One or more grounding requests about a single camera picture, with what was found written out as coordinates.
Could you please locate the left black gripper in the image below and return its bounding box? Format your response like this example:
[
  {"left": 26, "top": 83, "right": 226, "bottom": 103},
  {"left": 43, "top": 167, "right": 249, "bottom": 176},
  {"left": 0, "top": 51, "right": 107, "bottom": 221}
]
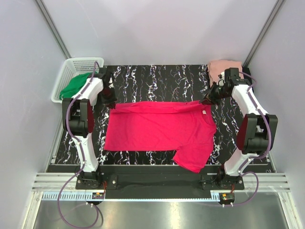
[{"left": 99, "top": 86, "right": 117, "bottom": 110}]

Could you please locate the red t-shirt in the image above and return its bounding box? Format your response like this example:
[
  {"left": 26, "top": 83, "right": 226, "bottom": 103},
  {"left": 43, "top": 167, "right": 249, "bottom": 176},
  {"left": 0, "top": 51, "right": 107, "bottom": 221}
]
[{"left": 104, "top": 101, "right": 216, "bottom": 173}]

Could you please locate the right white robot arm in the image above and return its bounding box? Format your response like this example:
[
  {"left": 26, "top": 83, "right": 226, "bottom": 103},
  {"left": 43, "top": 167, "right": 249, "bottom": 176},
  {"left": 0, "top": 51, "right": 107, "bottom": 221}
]
[{"left": 200, "top": 68, "right": 278, "bottom": 190}]

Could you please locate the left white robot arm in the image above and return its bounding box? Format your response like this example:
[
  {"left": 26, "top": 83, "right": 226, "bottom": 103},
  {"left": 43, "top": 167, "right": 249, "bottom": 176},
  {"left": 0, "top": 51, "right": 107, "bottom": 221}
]
[{"left": 61, "top": 67, "right": 117, "bottom": 189}]

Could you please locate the folded pink t-shirt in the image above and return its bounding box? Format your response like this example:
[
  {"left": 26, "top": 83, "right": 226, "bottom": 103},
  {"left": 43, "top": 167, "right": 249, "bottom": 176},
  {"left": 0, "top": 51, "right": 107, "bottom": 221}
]
[{"left": 207, "top": 60, "right": 243, "bottom": 87}]

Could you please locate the folded black t-shirt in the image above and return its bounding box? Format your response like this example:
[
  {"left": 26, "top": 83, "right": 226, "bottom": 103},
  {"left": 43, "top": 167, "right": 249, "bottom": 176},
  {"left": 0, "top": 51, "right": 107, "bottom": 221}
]
[{"left": 242, "top": 67, "right": 255, "bottom": 93}]

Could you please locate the black marble table mat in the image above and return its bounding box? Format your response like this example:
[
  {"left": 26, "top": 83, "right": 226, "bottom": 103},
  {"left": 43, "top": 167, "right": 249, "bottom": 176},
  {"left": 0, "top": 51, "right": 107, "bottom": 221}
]
[{"left": 49, "top": 64, "right": 275, "bottom": 166}]

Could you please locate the green t-shirt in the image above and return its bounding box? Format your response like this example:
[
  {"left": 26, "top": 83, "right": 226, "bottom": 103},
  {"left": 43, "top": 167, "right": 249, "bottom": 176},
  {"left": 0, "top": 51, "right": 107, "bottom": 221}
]
[{"left": 59, "top": 72, "right": 96, "bottom": 100}]

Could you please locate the white plastic basket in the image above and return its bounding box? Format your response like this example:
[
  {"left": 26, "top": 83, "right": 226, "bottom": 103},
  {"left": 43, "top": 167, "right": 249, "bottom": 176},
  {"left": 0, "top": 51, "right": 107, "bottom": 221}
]
[{"left": 51, "top": 57, "right": 104, "bottom": 104}]

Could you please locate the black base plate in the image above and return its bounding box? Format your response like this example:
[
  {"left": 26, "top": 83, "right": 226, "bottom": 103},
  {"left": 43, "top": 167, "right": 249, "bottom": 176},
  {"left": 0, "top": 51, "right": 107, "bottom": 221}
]
[{"left": 76, "top": 165, "right": 231, "bottom": 200}]

